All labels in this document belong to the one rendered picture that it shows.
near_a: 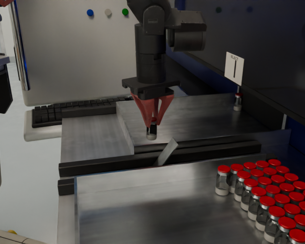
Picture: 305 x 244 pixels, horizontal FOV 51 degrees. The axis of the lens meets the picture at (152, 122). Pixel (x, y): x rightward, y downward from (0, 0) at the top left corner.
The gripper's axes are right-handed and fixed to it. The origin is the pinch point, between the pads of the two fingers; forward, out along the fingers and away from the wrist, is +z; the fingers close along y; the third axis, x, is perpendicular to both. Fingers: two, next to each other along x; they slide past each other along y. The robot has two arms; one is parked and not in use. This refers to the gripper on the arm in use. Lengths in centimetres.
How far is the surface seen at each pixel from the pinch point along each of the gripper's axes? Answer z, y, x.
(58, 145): 97, 11, 184
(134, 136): 5.5, -1.6, 5.7
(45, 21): -15, -8, 58
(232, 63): -8.6, 22.5, 2.5
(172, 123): 5.9, 9.7, 8.1
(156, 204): 4.9, -9.1, -17.9
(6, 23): 40, 19, 522
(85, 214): 4.6, -19.6, -15.0
